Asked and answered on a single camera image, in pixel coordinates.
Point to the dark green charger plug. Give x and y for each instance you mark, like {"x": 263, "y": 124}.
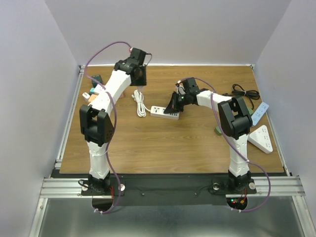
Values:
{"x": 96, "y": 78}

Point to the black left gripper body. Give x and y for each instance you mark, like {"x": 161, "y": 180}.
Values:
{"x": 141, "y": 80}

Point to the teal usb charger plug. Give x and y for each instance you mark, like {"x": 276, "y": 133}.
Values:
{"x": 92, "y": 91}

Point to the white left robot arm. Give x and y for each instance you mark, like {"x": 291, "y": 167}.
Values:
{"x": 95, "y": 122}

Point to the aluminium left side rail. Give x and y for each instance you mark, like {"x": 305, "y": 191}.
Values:
{"x": 61, "y": 150}

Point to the dark green power strip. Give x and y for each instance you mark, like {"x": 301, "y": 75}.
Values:
{"x": 218, "y": 131}

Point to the orange cube adapter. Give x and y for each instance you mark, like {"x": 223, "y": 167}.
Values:
{"x": 92, "y": 98}

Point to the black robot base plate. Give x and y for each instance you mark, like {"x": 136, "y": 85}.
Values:
{"x": 231, "y": 187}

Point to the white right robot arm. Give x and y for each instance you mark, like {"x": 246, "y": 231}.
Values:
{"x": 231, "y": 114}

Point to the aluminium rail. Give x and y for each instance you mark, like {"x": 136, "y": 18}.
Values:
{"x": 166, "y": 184}
{"x": 61, "y": 150}

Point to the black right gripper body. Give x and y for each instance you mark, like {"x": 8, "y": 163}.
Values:
{"x": 179, "y": 102}

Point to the white square adapter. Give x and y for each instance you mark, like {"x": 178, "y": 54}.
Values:
{"x": 86, "y": 96}

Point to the light blue power strip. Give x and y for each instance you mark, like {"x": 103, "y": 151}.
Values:
{"x": 259, "y": 113}

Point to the white triangular power strip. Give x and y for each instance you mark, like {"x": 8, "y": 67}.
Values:
{"x": 260, "y": 138}

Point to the aluminium front rail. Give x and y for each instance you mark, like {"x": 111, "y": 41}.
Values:
{"x": 166, "y": 184}

